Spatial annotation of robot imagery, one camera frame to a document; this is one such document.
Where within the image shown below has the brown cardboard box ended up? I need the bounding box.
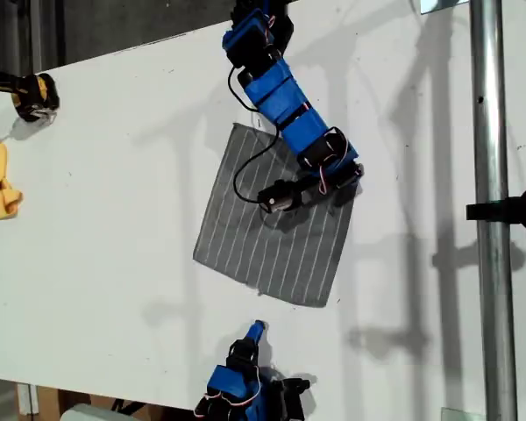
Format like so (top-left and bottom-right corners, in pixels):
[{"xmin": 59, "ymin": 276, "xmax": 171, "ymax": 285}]
[{"xmin": 34, "ymin": 385, "xmax": 159, "ymax": 421}]

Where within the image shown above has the black camera stalk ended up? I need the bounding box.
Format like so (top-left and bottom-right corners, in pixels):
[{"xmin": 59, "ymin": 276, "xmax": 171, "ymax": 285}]
[{"xmin": 295, "ymin": 175, "xmax": 337, "ymax": 203}]

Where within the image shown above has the white container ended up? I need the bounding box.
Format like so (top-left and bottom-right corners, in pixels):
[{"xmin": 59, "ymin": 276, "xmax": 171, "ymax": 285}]
[{"xmin": 60, "ymin": 403, "xmax": 115, "ymax": 421}]

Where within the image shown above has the black camera cable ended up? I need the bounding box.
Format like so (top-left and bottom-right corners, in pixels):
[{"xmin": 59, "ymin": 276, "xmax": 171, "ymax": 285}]
[{"xmin": 226, "ymin": 65, "xmax": 281, "ymax": 203}]

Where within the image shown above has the black camera box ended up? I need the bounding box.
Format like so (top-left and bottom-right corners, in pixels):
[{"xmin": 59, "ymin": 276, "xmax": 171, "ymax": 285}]
[
  {"xmin": 280, "ymin": 377, "xmax": 312, "ymax": 421},
  {"xmin": 257, "ymin": 178, "xmax": 300, "ymax": 215}
]

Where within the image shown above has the black yellow power tool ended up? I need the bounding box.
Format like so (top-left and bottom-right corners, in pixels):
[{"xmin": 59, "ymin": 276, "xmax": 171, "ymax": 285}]
[{"xmin": 0, "ymin": 68, "xmax": 61, "ymax": 126}]

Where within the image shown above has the steel post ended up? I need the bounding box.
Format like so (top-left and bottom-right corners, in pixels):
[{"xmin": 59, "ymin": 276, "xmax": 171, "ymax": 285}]
[{"xmin": 468, "ymin": 0, "xmax": 519, "ymax": 421}]

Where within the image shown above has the black clamp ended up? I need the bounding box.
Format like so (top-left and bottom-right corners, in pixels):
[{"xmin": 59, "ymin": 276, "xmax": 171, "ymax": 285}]
[{"xmin": 466, "ymin": 186, "xmax": 526, "ymax": 233}]

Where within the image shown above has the grey striped towel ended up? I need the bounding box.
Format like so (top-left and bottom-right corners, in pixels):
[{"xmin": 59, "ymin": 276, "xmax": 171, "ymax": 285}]
[{"xmin": 192, "ymin": 122, "xmax": 356, "ymax": 309}]

